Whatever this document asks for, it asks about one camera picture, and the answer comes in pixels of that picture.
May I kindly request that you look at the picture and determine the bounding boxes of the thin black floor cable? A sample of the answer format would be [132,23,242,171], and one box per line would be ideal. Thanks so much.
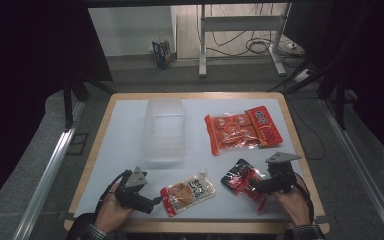
[288,99,327,161]

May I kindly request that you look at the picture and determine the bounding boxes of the white metal stand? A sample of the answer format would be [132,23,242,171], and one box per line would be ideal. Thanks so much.
[198,3,293,78]

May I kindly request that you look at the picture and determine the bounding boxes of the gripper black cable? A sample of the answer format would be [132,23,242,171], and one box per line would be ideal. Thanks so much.
[95,170,129,214]
[293,181,315,224]

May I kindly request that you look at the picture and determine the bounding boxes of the person's right hand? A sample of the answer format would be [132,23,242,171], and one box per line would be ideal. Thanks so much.
[273,185,312,229]

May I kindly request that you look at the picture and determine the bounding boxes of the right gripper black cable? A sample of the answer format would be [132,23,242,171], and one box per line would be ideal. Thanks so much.
[293,181,315,224]

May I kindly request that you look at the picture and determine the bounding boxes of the large orange-red snack packet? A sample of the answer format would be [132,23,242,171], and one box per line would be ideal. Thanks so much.
[203,105,284,157]

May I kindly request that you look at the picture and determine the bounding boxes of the aluminium rail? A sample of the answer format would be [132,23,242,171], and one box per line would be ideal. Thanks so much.
[319,98,384,240]
[13,99,88,240]

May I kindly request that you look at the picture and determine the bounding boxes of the black floor cables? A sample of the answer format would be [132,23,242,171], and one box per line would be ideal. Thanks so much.
[209,3,303,58]

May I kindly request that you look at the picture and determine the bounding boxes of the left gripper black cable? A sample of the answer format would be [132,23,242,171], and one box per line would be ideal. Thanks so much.
[95,170,129,214]

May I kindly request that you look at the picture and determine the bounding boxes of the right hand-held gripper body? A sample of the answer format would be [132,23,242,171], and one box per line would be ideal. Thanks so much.
[262,151,302,195]

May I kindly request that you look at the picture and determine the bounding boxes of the black stand legs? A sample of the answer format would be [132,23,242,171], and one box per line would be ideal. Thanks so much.
[62,75,115,132]
[268,59,349,132]

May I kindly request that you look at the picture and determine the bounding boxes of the black floor plate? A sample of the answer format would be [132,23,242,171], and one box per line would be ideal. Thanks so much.
[67,132,90,156]

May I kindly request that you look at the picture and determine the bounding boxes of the person's left hand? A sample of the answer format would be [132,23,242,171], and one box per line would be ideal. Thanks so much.
[94,184,136,234]

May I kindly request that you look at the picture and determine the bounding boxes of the dark curtain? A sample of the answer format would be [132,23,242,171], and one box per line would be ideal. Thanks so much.
[284,0,384,168]
[0,0,114,216]

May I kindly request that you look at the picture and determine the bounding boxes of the clear plastic container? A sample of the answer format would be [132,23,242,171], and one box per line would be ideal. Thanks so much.
[141,97,188,163]

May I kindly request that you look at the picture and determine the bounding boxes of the black and red snack packet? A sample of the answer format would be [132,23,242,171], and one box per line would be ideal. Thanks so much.
[220,158,271,214]

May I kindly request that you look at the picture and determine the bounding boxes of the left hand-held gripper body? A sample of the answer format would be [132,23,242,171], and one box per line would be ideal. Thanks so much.
[114,166,155,215]

